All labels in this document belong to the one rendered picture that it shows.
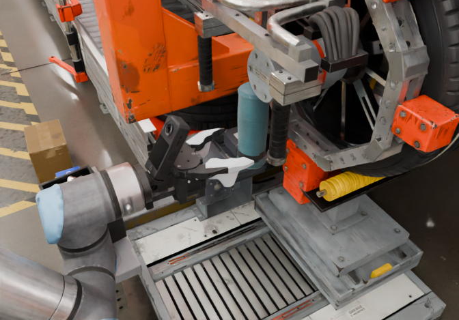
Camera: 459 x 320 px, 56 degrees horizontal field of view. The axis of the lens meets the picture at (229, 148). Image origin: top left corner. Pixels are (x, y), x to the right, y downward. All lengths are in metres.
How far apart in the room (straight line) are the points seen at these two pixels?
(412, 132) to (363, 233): 0.69
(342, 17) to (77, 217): 0.58
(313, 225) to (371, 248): 0.20
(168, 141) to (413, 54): 0.48
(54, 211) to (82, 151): 1.53
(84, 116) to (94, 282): 1.82
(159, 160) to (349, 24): 0.42
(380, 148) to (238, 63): 0.71
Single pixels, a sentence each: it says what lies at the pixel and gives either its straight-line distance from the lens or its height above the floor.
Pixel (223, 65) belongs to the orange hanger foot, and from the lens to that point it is 1.49.
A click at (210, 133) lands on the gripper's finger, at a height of 0.83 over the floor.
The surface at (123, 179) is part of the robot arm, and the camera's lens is 0.74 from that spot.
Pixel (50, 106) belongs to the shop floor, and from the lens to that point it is 2.67.
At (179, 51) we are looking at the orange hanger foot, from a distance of 1.42.
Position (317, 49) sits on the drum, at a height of 0.91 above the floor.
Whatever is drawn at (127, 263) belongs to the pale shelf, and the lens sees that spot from 1.13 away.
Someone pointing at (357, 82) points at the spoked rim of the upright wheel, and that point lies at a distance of 1.13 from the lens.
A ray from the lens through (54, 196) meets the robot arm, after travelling 0.74.
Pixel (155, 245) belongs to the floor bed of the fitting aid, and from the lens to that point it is 1.64.
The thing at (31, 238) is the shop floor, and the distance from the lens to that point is 1.90.
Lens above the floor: 1.34
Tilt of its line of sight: 38 degrees down
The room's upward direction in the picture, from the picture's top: straight up
